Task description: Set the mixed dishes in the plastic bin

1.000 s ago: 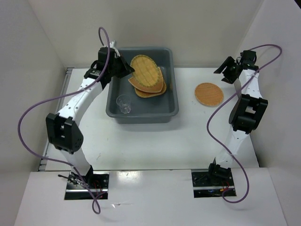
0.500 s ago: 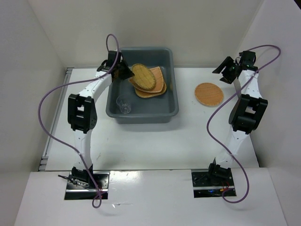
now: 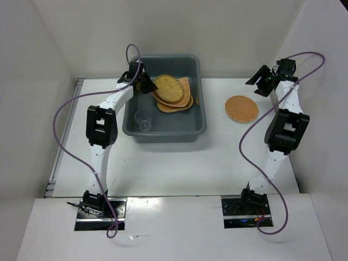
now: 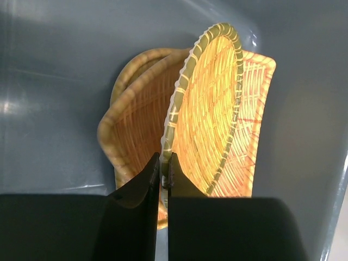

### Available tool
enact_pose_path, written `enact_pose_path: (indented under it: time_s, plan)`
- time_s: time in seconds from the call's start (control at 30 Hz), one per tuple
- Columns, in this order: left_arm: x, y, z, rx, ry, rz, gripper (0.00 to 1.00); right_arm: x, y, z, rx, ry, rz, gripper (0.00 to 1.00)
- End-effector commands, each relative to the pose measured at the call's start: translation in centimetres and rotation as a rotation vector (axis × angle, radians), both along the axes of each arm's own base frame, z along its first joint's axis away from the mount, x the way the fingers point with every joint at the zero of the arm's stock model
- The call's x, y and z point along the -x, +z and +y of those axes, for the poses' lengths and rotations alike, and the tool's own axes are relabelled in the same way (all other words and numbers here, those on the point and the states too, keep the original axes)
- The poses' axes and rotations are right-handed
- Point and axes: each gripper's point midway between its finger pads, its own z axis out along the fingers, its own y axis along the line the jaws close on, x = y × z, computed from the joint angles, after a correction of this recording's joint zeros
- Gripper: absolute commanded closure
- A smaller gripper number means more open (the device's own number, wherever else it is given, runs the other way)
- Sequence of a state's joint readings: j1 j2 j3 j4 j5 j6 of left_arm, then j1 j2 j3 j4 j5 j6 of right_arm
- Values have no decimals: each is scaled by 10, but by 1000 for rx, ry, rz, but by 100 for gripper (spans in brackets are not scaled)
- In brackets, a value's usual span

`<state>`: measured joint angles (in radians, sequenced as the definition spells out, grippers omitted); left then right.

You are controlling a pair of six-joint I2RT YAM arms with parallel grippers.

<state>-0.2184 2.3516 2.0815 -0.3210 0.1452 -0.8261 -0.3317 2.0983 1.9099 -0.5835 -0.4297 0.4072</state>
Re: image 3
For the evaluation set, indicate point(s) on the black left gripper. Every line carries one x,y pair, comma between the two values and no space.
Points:
151,87

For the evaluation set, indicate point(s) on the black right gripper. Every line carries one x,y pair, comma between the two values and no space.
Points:
262,72

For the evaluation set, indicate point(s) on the round yellow bamboo tray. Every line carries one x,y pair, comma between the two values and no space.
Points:
169,88

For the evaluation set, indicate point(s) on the square woven bamboo tray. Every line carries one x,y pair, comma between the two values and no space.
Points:
170,109

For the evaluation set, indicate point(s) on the clear plastic cup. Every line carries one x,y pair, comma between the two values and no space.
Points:
143,119

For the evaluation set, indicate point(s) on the round orange woven tray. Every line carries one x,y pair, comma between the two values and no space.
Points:
241,109

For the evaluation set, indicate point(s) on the fan-shaped woven bamboo tray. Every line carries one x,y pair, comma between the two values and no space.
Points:
187,94

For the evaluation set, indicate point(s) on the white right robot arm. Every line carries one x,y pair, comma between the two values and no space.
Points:
284,132

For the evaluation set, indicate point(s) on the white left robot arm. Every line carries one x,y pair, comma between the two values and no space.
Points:
102,131

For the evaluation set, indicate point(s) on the grey plastic bin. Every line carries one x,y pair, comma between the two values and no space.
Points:
182,126

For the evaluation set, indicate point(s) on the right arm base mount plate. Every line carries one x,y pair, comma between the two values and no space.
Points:
235,216

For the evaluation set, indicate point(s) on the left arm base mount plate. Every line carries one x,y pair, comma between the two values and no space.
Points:
88,219

